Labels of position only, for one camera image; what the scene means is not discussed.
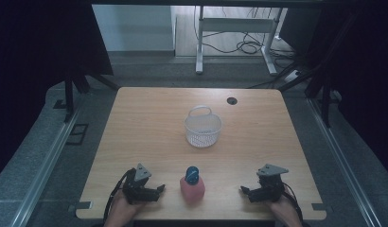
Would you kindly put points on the white power strip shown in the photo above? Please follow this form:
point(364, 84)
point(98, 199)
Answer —
point(292, 76)

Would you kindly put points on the person's left hand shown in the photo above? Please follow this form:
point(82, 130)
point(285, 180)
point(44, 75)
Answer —
point(122, 211)

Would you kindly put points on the pink bottle with blue cap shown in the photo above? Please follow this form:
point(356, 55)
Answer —
point(192, 186)

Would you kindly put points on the black metal stand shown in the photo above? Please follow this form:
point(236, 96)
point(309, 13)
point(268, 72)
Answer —
point(325, 101)
point(69, 97)

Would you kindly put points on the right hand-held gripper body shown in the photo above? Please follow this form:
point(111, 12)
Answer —
point(271, 184)

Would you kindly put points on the black curtain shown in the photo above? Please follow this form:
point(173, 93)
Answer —
point(356, 63)
point(40, 63)

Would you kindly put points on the white plastic basket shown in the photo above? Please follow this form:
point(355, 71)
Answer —
point(202, 129)

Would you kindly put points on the grey table corner bracket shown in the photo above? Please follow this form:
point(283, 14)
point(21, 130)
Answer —
point(80, 206)

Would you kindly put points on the person's right hand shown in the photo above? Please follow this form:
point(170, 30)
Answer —
point(285, 209)

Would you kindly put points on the white desk frame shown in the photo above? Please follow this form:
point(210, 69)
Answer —
point(236, 25)

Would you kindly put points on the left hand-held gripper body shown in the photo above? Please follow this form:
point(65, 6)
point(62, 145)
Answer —
point(135, 186)

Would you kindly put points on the metal floor rail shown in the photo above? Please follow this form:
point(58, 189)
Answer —
point(343, 164)
point(45, 167)

